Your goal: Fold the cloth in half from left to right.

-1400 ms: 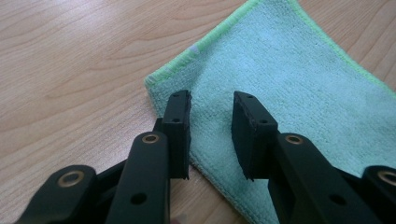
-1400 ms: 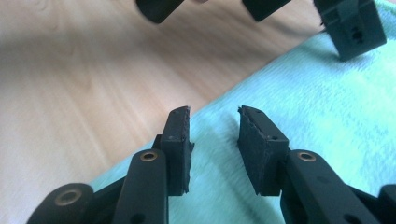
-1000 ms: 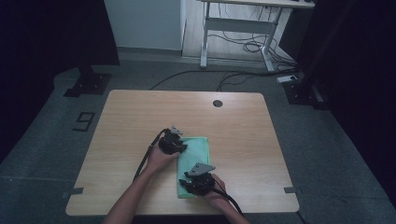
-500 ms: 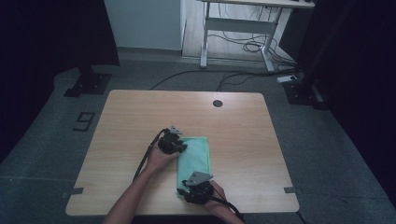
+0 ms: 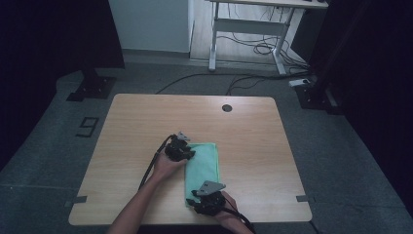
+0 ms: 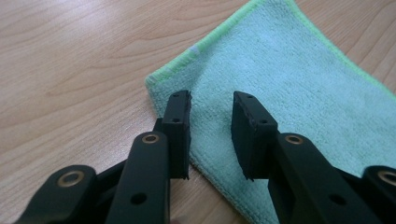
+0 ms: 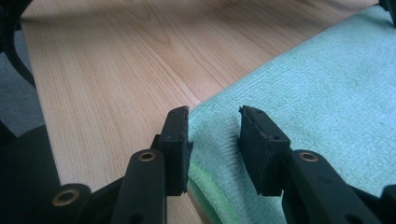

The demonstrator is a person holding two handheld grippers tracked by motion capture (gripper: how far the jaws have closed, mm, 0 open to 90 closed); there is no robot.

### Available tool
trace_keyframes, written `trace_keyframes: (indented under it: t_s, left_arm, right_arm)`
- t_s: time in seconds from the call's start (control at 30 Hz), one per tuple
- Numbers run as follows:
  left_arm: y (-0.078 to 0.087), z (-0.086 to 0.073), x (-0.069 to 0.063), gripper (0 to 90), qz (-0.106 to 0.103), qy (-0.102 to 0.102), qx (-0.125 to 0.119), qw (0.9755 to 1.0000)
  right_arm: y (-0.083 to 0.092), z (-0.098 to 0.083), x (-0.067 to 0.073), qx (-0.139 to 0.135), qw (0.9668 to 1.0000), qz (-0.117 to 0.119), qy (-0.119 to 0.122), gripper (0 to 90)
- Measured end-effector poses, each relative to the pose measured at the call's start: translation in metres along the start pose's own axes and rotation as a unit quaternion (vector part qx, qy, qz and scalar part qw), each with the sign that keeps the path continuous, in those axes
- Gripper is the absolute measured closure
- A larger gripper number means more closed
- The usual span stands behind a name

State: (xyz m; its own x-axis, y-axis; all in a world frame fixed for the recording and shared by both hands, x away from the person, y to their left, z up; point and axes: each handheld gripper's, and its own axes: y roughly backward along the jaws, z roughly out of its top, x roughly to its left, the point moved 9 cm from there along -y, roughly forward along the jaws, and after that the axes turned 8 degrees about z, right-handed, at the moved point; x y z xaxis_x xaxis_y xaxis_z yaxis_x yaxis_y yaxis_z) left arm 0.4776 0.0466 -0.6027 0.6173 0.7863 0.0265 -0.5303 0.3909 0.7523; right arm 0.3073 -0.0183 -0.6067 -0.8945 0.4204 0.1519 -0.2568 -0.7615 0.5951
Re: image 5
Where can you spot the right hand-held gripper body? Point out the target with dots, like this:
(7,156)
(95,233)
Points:
(212,201)

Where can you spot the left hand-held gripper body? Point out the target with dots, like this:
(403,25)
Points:
(176,149)

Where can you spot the green towel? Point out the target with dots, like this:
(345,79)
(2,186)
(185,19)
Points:
(203,162)

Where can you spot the person's right hand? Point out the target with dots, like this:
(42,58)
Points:
(230,209)

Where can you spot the person's left hand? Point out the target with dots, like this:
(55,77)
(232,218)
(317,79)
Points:
(165,167)

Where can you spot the person's dark clothing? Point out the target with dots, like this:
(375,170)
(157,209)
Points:
(181,229)

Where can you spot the black round table grommet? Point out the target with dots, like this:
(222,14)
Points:
(227,108)

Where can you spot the grey tape strip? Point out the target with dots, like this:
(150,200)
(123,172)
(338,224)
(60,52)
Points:
(78,200)
(303,198)

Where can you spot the black stand with square base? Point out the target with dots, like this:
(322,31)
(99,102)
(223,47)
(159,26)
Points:
(94,86)

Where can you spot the white power strip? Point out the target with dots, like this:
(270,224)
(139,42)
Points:
(299,82)

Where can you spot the black stand with long base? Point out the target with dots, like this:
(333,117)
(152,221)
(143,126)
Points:
(313,97)

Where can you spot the large black curtain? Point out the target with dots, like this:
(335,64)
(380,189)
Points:
(48,39)

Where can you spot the dark curtain with pole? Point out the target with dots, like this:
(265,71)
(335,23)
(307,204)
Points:
(373,65)

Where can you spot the white desk frame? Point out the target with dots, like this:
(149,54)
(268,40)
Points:
(246,26)

